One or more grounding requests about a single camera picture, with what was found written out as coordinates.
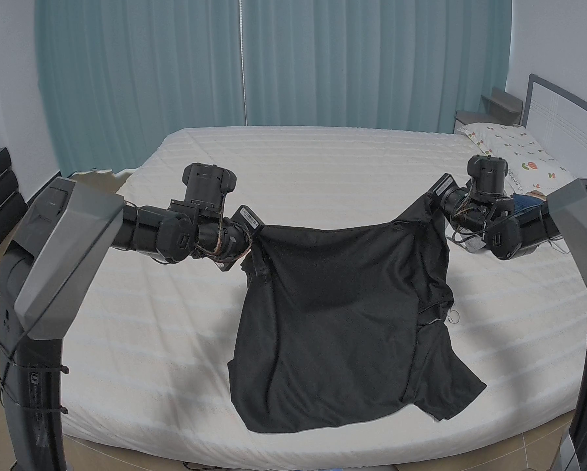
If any blue-green curtain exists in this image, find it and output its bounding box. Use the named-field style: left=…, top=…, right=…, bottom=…
left=242, top=0, right=513, bottom=134
left=35, top=0, right=248, bottom=179

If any black T-shirt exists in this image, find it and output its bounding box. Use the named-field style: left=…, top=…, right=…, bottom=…
left=227, top=194, right=488, bottom=433

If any white printed pillow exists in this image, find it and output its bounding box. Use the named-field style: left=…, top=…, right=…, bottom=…
left=457, top=122, right=577, bottom=198

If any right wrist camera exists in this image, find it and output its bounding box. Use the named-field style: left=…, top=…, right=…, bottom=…
left=466, top=154, right=515, bottom=215

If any bed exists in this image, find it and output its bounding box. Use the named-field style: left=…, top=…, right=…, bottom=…
left=59, top=73, right=587, bottom=466

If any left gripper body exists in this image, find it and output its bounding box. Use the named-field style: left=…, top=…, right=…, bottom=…
left=214, top=204, right=266, bottom=271

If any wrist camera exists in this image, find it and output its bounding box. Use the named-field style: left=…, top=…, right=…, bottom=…
left=170, top=163, right=239, bottom=224
left=466, top=154, right=515, bottom=215

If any grey bedside table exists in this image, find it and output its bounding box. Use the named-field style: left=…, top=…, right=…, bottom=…
left=455, top=86, right=525, bottom=134

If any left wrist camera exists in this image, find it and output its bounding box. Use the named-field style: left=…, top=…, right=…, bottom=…
left=170, top=163, right=239, bottom=224

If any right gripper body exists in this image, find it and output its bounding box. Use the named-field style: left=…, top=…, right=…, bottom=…
left=428, top=174, right=474, bottom=225

